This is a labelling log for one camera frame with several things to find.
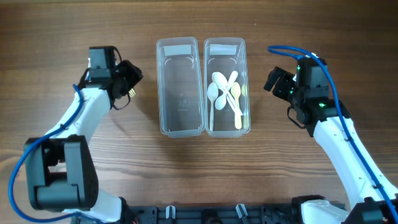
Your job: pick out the cream plastic fork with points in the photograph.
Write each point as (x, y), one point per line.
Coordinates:
(132, 92)

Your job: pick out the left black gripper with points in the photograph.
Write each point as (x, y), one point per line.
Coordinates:
(134, 72)

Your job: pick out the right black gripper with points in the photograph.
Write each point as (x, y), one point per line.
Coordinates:
(286, 78)

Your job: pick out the cream plastic spoon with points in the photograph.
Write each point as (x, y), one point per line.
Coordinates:
(236, 92)

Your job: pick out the white plastic spoon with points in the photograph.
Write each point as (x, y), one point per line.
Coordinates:
(221, 101)
(239, 104)
(222, 82)
(212, 94)

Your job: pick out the clear plastic container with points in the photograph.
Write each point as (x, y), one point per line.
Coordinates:
(181, 110)
(224, 55)

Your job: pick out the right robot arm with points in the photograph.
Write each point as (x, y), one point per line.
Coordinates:
(372, 198)

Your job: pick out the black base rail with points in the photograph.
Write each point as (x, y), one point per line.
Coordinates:
(217, 214)

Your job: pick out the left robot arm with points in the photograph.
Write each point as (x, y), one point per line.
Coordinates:
(61, 176)

